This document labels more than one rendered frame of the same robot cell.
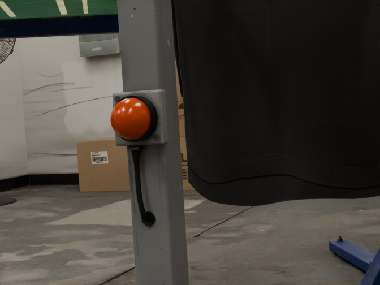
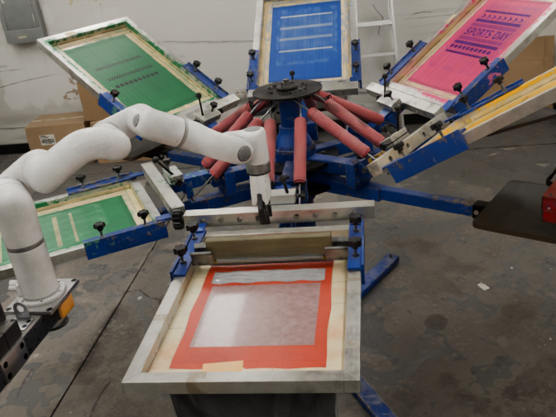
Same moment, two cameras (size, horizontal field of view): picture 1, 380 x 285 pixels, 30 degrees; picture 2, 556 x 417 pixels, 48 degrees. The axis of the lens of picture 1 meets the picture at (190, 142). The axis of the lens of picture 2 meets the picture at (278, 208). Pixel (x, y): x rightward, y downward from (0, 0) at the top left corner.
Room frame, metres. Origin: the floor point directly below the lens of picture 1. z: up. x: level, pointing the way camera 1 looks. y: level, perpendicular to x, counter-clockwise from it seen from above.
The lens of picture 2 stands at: (-0.40, -0.03, 1.98)
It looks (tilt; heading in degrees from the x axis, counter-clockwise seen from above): 25 degrees down; 347
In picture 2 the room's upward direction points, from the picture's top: 7 degrees counter-clockwise
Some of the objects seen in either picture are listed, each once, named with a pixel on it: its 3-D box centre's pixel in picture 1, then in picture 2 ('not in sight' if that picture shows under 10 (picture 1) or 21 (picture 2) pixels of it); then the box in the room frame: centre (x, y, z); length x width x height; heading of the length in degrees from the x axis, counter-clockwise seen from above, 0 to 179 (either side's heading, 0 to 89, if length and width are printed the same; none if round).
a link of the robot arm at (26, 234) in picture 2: not in sight; (15, 214); (1.18, 0.29, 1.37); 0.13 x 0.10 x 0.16; 14
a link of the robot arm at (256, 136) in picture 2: not in sight; (242, 147); (1.34, -0.34, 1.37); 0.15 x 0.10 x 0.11; 104
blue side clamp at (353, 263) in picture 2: not in sight; (357, 250); (1.27, -0.64, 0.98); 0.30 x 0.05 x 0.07; 157
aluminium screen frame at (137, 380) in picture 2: not in sight; (261, 295); (1.15, -0.30, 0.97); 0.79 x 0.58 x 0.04; 157
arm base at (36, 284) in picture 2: not in sight; (28, 269); (1.18, 0.30, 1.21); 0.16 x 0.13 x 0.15; 64
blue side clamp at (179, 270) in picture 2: not in sight; (190, 257); (1.48, -0.13, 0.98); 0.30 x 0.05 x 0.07; 157
